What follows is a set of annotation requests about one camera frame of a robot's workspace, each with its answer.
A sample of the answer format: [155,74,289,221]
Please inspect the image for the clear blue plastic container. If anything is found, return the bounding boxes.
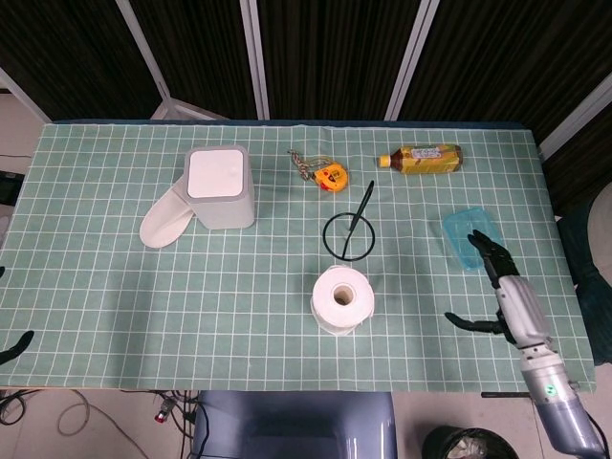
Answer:
[442,206,506,273]

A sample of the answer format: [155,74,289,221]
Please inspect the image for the black folding screen white frame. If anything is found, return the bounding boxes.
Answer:
[0,0,612,216]

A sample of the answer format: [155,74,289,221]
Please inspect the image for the white toilet paper roll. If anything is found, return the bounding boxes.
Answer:
[310,266,377,336]

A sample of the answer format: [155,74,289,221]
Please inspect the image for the black paper roll holder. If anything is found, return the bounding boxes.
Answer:
[322,180,377,263]

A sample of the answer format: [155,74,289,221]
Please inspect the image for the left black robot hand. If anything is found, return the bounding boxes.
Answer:
[0,265,35,367]

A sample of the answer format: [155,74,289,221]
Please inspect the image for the black cable bundle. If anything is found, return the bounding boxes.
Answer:
[169,389,214,459]

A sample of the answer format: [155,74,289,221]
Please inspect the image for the yellow label tea bottle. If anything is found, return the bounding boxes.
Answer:
[379,144,464,176]

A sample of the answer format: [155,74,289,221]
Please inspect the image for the green checked tablecloth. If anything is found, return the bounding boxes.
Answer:
[0,121,597,394]

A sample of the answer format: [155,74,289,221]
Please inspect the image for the red tipped floor device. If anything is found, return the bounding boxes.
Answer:
[153,399,176,425]

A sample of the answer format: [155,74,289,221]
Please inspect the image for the yellow tape measure with cord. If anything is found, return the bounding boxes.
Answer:
[286,148,350,193]

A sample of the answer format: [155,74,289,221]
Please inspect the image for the white fabric slipper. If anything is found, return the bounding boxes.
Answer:
[139,185,196,250]

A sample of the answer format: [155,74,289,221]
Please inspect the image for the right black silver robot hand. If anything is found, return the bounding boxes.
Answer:
[444,229,555,349]

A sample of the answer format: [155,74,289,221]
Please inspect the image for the grey floor cable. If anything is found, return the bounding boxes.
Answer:
[56,389,149,459]

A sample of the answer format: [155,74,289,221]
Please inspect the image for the white bin with grey rim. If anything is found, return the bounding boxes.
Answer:
[184,145,256,230]

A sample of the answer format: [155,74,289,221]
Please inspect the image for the black trash bin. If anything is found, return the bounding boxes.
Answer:
[423,425,520,459]

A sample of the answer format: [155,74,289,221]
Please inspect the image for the black box on floor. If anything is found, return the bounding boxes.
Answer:
[0,170,25,207]

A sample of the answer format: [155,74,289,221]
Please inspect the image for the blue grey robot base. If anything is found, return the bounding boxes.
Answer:
[193,390,398,459]

